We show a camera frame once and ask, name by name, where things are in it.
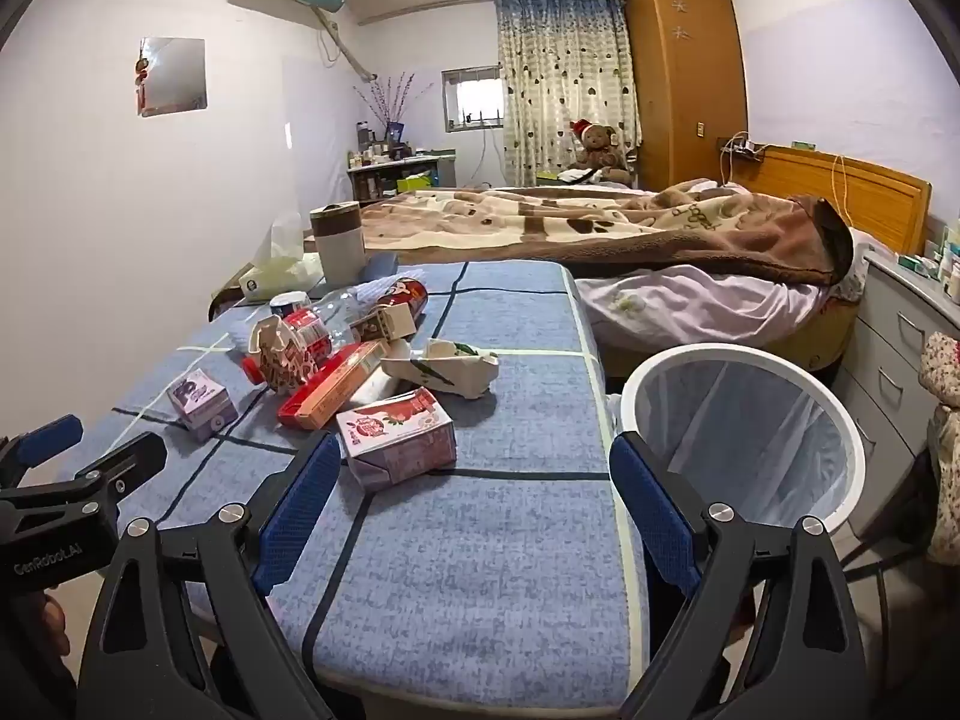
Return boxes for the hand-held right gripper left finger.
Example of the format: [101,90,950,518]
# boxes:
[75,431,361,720]

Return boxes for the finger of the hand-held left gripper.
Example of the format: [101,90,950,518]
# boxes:
[56,431,167,511]
[0,414,85,492]

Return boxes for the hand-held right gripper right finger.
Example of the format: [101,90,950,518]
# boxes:
[609,435,890,720]

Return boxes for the small purple carton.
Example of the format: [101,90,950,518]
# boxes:
[166,369,239,442]

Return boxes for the pink juice carton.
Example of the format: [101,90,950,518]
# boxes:
[335,388,457,492]

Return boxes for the red pink medicine box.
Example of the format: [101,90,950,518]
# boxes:
[277,340,391,432]

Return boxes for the crushed brown patterned carton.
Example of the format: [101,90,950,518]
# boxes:
[247,313,331,396]

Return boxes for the white round trash bin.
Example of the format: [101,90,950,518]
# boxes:
[611,343,867,541]

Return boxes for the crushed white green carton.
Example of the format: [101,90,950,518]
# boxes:
[381,337,500,400]

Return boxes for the red drink can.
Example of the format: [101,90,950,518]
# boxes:
[371,277,430,323]

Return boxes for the person's left hand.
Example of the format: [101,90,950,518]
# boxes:
[41,592,74,665]

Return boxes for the blue plaid tablecloth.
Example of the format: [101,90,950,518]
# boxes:
[56,261,653,713]

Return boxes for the pale pink bed sheet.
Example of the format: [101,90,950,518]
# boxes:
[574,229,878,353]

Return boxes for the white tissue pack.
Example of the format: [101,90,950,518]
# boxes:
[238,214,327,305]

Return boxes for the black chair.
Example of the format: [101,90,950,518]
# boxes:
[844,427,960,646]

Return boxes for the beige tumbler brown lid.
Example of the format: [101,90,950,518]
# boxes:
[311,202,366,284]

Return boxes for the grey drawer nightstand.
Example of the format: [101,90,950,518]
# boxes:
[832,247,960,541]

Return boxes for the brown patterned blanket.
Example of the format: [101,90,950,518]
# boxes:
[358,180,856,287]

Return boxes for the beige floral jacket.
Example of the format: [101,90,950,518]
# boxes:
[921,330,960,563]

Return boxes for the brown teddy bear red hat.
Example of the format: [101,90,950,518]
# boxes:
[566,118,635,185]

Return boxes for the white desk shelf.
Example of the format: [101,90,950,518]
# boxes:
[346,150,457,203]

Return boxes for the row of bottles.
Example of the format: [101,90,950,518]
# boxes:
[349,120,413,167]

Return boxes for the wooden bed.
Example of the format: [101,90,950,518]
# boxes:
[358,144,932,383]

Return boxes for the group of medicine boxes and bottles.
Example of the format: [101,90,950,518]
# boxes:
[896,221,960,282]

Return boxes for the vase with purple flower branches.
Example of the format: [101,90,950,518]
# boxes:
[352,71,436,147]

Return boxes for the wooden wardrobe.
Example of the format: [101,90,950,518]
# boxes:
[626,0,749,192]

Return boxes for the blue beige patterned curtain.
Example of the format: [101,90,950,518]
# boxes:
[495,0,640,185]

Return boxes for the small window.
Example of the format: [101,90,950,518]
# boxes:
[441,66,503,132]

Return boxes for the air conditioner pipe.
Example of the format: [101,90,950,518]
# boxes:
[311,6,380,83]

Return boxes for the shiny wall mirror sheet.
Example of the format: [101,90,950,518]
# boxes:
[137,36,207,117]

